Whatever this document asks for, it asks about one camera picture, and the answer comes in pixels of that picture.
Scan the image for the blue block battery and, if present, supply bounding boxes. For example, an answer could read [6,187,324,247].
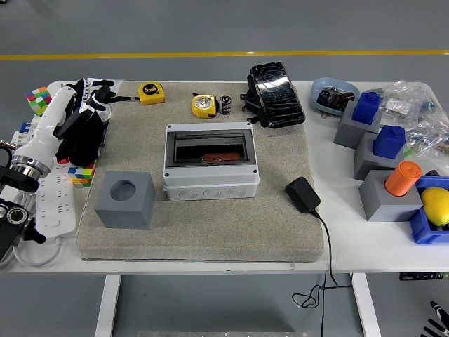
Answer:
[351,91,383,126]
[373,124,407,159]

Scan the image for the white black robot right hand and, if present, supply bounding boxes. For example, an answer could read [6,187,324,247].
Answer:
[422,300,449,337]

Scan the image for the black adapter cord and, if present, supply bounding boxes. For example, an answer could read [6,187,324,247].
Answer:
[291,209,353,337]

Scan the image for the black table control panel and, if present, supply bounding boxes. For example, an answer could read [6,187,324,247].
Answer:
[398,272,449,281]

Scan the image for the glossy black pedal device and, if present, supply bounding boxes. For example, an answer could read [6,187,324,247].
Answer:
[240,61,306,129]

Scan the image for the grey block round hole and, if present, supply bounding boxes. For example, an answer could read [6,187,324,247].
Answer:
[93,171,156,230]
[358,169,424,223]

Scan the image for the white power strip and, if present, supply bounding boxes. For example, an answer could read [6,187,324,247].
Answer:
[34,163,77,237]

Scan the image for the blue-grey bowl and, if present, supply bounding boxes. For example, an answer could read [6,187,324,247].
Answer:
[311,77,361,118]

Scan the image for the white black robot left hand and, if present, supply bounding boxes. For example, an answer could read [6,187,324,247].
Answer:
[13,78,116,166]

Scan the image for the orange cylinder battery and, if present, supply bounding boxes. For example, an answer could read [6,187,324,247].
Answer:
[384,161,423,197]
[201,153,241,165]

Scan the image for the yellow tape measure with strap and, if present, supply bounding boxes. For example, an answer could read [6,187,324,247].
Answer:
[105,82,166,106]

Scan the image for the clear plastic bags of parts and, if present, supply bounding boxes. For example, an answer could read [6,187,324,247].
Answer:
[377,79,449,157]

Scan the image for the grey block square hole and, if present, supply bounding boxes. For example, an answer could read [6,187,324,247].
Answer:
[333,101,384,151]
[353,132,408,182]

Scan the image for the yellow lemon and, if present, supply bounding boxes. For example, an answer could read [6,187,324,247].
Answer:
[420,187,449,227]

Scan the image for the dark electronic components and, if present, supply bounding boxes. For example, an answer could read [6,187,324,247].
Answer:
[316,86,356,112]

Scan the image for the grey junction box tinted lid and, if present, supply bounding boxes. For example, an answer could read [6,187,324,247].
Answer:
[162,121,261,201]

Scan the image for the black cloth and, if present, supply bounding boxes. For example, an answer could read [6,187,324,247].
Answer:
[55,108,106,166]

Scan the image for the black power adapter plug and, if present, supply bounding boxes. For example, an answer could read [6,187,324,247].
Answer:
[284,176,321,213]

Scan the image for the small colourful puzzle cube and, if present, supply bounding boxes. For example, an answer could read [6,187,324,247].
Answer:
[67,160,97,190]

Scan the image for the grey-brown mat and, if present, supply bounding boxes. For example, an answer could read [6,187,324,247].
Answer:
[75,81,324,263]

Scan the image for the white circuit breaker blue switch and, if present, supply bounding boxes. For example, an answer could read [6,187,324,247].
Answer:
[10,119,43,148]

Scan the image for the small packet white parts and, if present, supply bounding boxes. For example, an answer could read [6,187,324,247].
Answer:
[381,97,410,117]

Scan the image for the blue plastic bin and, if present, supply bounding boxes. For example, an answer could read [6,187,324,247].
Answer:
[408,175,449,245]

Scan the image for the large colourful puzzle cube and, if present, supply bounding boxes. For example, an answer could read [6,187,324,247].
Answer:
[25,86,54,117]

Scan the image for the white table leg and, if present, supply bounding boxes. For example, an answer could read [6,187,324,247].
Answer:
[94,275,122,337]
[351,273,382,337]

